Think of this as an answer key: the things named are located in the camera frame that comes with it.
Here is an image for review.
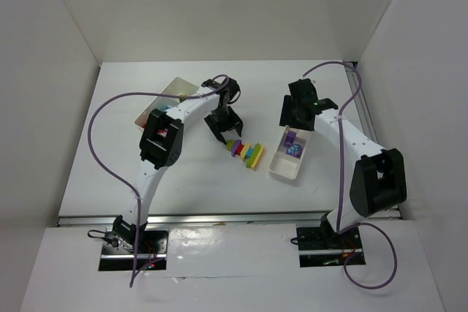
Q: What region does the aluminium front rail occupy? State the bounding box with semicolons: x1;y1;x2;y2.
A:
57;210;403;227

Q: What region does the multicolour lego tower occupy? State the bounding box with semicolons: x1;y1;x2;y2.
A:
226;139;265;170

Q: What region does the purple round printed lego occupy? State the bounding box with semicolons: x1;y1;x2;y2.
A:
286;144;303;159

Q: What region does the white divided container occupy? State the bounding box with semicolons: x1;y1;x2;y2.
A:
269;126;311;183
135;77;198;131

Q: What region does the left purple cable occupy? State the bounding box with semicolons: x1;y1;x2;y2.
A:
88;74;230;288

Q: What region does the purple sloped lego brick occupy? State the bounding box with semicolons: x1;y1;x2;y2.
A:
283;131;296;148

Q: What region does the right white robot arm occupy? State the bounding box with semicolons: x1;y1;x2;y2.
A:
280;78;407;236

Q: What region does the left white divided container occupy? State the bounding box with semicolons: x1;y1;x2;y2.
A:
135;77;198;131

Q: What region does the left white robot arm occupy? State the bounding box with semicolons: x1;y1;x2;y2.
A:
113;77;244;251

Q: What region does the right white divided container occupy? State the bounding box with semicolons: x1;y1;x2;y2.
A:
269;126;311;183

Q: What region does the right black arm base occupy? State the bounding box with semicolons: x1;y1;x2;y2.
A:
290;227;366;267

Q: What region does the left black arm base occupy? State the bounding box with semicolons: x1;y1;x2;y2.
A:
88;230;169;272

